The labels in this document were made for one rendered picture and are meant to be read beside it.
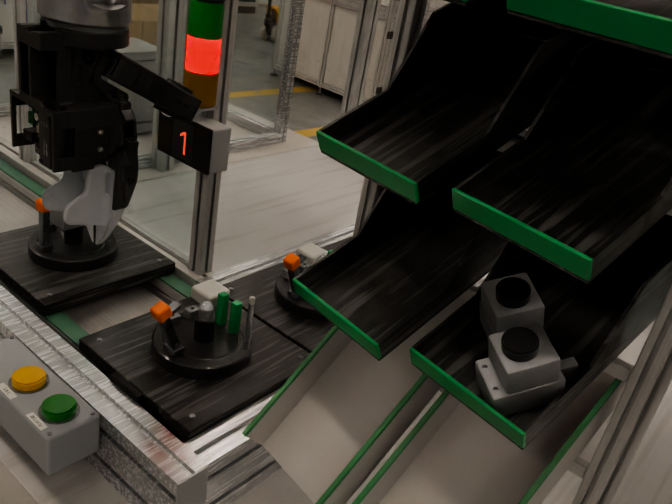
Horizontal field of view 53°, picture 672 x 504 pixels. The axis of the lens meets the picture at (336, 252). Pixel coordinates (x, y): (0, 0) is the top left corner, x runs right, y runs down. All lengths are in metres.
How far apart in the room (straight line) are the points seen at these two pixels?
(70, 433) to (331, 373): 0.32
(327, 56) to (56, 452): 5.73
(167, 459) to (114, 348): 0.21
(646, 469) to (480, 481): 0.53
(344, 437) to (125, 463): 0.28
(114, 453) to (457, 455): 0.42
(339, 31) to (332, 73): 0.37
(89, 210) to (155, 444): 0.32
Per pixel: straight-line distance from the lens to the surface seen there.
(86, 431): 0.90
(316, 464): 0.78
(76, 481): 0.96
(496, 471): 0.73
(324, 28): 6.43
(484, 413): 0.60
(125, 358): 0.97
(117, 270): 1.17
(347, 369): 0.80
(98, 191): 0.67
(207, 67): 1.03
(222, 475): 0.88
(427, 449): 0.76
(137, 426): 0.89
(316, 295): 0.68
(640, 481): 1.19
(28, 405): 0.92
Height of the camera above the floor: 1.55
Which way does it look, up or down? 27 degrees down
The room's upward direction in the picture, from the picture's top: 11 degrees clockwise
